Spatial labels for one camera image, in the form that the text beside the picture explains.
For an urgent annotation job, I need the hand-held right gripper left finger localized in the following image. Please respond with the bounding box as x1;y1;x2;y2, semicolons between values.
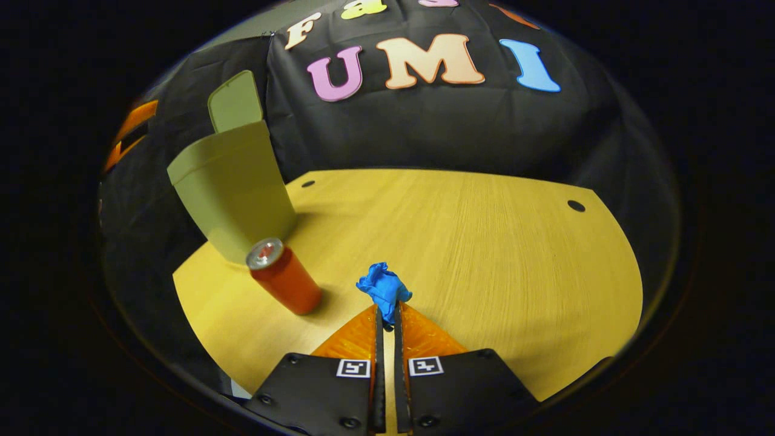
245;303;388;434

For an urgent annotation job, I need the blue paper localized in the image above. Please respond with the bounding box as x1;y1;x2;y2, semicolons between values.
356;262;413;325

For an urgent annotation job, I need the red pop can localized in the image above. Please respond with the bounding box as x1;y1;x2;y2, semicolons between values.
246;237;323;315

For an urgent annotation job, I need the green desktop garbage bin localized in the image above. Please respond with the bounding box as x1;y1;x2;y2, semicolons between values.
167;70;298;265

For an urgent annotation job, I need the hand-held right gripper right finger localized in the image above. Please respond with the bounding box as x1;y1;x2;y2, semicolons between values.
394;301;543;434

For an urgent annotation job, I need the black backdrop cloth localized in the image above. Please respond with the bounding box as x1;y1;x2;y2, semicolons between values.
100;0;682;400

